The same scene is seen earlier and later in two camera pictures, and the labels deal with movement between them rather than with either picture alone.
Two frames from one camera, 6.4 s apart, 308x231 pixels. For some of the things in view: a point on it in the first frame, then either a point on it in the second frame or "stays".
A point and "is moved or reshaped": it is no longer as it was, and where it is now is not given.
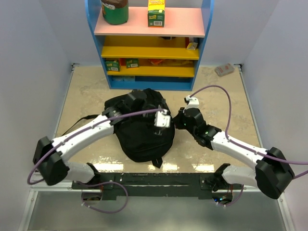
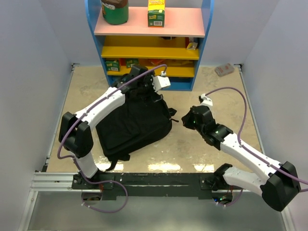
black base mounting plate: x=199 y=185 stays
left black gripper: x=156 y=130 to x=148 y=96
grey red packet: x=224 y=70 stays
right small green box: x=132 y=62 stays
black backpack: x=136 y=138 is moved or reshaped
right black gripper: x=177 y=119 to x=186 y=119
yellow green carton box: x=156 y=13 stays
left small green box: x=113 y=66 stays
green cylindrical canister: x=115 y=12 stays
